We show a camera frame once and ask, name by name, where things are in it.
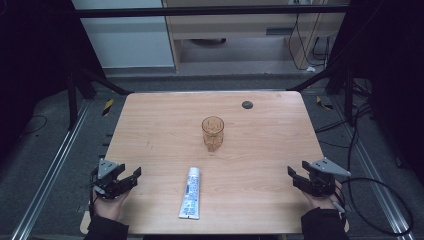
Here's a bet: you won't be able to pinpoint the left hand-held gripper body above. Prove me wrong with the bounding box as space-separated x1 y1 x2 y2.
91 158 131 201

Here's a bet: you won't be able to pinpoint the black floor cable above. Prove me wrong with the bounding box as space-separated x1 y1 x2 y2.
20 114 49 137

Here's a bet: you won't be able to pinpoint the white cabinet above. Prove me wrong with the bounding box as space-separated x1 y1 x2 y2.
70 0 176 70

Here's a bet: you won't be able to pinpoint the light wooden desk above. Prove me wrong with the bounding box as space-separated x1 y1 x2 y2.
162 0 349 73

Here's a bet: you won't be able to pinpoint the amber glass cup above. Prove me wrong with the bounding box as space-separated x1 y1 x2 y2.
200 115 225 153

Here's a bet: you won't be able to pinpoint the person's right hand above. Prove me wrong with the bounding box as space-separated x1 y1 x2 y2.
301 180 345 212

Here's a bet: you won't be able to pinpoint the white toothpaste tube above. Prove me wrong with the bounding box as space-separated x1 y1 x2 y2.
178 166 201 221

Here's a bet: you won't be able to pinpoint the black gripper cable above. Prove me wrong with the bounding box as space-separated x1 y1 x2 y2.
87 171 98 218
331 177 415 237

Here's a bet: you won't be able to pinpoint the person's left hand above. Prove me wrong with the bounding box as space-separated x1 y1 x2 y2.
92 189 132 222

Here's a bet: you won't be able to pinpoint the black floor cables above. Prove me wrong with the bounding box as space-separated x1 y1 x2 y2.
314 78 376 168

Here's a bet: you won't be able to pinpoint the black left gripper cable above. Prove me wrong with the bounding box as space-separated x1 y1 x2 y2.
87 171 98 218

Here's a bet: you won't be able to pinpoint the black horizontal frame bar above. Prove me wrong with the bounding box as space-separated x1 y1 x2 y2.
73 4 350 20

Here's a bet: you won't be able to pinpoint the black curtain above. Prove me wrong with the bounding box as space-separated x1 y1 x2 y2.
0 0 108 168
324 0 424 184

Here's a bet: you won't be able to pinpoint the black metal stand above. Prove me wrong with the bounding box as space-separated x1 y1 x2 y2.
285 61 356 128
65 64 134 132

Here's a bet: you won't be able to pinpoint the black hanging cables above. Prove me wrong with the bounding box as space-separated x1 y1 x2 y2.
287 12 332 72

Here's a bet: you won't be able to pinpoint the aluminium floor rail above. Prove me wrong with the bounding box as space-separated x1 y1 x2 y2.
332 95 419 240
9 99 92 240

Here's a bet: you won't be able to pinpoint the yellow black floor tape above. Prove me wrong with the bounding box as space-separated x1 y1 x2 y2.
101 98 115 117
315 95 335 111

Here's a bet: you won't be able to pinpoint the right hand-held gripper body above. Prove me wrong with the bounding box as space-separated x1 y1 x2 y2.
307 156 352 198

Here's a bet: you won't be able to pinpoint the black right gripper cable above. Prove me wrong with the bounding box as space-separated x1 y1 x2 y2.
331 177 415 237

